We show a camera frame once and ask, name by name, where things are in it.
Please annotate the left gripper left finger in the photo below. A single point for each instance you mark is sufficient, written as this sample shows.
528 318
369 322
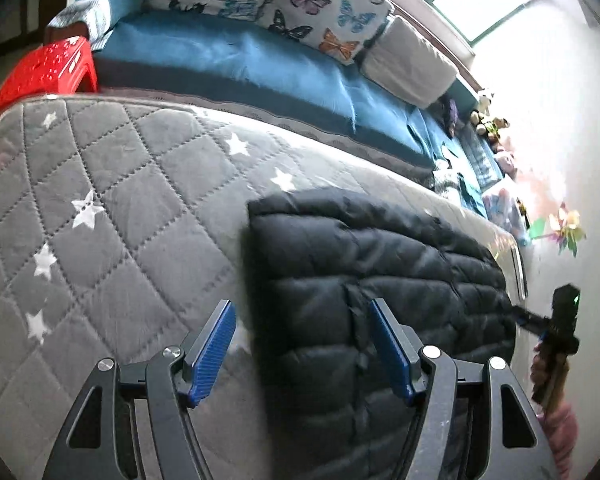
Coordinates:
99 437

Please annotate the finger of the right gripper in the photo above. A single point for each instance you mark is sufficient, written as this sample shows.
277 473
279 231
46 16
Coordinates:
527 317

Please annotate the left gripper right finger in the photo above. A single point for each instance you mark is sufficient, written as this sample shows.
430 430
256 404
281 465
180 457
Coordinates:
504 437

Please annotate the black puffer jacket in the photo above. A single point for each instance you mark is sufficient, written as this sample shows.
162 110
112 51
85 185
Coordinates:
325 265

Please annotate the pink sleeve forearm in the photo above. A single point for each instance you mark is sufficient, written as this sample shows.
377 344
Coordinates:
560 426

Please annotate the person right hand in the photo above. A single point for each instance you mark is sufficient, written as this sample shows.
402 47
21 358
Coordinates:
542 367

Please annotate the colourful pinwheel toy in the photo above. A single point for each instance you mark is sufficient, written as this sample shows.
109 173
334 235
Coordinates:
563 227

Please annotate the plush toys on bench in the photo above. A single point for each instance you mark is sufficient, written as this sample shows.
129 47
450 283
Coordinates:
489 128

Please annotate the grey quilted star mattress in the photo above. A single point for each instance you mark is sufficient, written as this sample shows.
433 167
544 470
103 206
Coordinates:
123 223

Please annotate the purple toy on bench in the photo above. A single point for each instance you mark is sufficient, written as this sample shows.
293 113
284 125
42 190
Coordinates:
449 115

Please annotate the white plain pillow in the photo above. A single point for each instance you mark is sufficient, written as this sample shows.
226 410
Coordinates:
407 65

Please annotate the red plastic stool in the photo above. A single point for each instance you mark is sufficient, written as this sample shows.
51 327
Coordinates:
63 67

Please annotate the right butterfly pillow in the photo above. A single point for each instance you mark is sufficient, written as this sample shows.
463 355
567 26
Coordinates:
341 29

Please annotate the blue bench cushion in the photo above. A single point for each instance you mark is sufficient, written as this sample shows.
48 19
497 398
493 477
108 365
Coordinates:
250 70

